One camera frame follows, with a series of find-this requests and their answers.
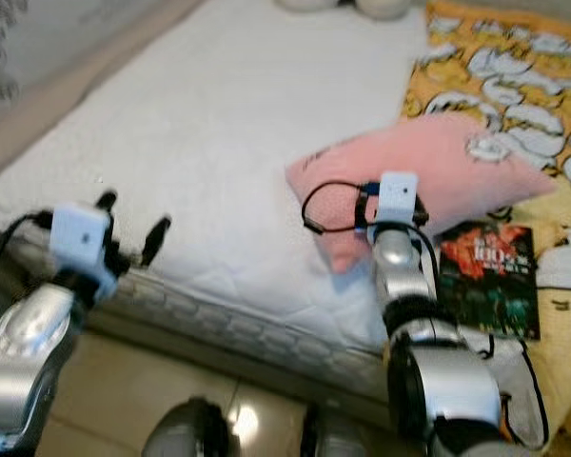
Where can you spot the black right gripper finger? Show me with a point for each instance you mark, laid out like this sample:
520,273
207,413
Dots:
356,211

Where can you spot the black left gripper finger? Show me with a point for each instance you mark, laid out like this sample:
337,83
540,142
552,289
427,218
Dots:
155,240
106,201

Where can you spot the pink pillow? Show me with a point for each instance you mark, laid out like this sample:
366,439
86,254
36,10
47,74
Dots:
419,162

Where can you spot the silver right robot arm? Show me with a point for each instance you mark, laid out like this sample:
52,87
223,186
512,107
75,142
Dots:
457,381

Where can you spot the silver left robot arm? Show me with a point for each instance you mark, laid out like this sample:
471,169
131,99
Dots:
38,352

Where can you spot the beige bed side board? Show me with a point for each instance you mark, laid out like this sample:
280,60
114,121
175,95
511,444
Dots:
76,86

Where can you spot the white quilted mattress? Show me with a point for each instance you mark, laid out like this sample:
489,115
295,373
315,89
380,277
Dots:
209,124

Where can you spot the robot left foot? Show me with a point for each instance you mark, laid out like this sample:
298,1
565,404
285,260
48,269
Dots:
181,433

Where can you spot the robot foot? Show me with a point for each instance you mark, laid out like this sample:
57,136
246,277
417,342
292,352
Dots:
333,438
181,433

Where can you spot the yellow cartoon print blanket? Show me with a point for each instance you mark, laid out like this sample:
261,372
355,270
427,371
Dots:
495,57

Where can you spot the cream plush toy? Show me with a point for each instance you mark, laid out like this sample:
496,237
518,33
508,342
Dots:
381,6

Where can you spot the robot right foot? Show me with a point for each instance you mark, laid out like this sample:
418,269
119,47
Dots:
333,438

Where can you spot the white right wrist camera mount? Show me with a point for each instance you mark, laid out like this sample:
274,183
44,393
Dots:
395,198

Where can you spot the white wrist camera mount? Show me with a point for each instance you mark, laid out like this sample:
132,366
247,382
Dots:
395,198
84,238

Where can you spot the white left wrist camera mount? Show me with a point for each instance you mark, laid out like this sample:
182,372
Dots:
84,238

